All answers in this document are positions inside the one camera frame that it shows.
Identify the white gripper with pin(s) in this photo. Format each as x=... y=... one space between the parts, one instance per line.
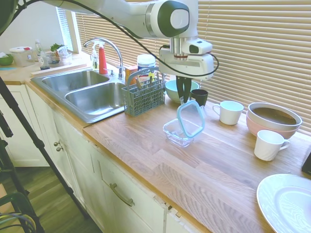
x=187 y=66

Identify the clear lid with blue rim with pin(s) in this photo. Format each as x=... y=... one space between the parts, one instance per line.
x=192 y=121

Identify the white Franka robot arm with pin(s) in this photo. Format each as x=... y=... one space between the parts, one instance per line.
x=136 y=14

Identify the clear glass food container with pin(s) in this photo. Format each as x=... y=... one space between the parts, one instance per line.
x=171 y=132

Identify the clear plastic produce container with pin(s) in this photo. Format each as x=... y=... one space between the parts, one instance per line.
x=62 y=57

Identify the white lidded food tub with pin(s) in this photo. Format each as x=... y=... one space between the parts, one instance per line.
x=22 y=57

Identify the mint green bowl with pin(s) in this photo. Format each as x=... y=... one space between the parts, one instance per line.
x=171 y=92

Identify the black cup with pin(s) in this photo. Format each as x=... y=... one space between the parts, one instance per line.
x=200 y=97

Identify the metal cutlery piece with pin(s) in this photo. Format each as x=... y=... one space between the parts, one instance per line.
x=163 y=78
x=157 y=77
x=150 y=78
x=137 y=83

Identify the grey plastic cutlery basket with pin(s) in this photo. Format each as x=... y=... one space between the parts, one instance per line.
x=143 y=102

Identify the white wipes canister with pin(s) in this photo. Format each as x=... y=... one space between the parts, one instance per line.
x=145 y=63

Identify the wide white mug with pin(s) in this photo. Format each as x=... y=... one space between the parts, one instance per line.
x=230 y=114

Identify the orange box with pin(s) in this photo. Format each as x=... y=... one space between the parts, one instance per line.
x=130 y=72

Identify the chrome kitchen faucet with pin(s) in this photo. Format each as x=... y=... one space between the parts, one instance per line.
x=120 y=70

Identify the chrome soap pump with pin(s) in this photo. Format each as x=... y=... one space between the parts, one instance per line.
x=112 y=72

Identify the pink bowl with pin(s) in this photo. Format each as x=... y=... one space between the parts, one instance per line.
x=252 y=127

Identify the wide beige window blind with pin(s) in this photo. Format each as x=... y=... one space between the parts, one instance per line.
x=255 y=48

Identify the red spray bottle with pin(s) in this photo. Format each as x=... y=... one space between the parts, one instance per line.
x=102 y=60

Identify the stainless steel sink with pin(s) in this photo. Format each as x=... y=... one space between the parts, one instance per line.
x=92 y=102

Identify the clear soap bottle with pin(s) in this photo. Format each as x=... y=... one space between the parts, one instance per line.
x=94 y=61

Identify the grey bowl with brown inside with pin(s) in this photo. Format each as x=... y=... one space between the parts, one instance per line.
x=274 y=115

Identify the small white cup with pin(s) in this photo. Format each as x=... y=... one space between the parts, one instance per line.
x=267 y=145

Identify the white lower cabinet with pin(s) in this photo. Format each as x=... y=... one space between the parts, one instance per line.
x=73 y=157

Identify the bunch of green herbs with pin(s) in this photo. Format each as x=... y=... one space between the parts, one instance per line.
x=57 y=46

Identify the small white window blind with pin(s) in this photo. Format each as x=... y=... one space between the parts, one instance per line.
x=63 y=29

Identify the metal cabinet knob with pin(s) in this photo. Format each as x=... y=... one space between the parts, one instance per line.
x=56 y=143
x=59 y=148

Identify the dark sauce jar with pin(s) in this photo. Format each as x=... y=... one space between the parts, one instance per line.
x=44 y=62

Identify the black toaster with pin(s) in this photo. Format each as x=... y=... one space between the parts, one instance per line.
x=307 y=167

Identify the clear plastic bottle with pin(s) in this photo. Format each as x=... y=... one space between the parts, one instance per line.
x=37 y=47

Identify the black tripod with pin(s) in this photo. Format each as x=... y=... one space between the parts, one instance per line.
x=36 y=140

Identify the white plate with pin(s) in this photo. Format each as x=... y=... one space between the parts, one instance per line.
x=286 y=206

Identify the dark green clamp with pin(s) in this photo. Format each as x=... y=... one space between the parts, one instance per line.
x=14 y=206

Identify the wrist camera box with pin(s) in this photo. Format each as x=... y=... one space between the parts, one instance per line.
x=196 y=46

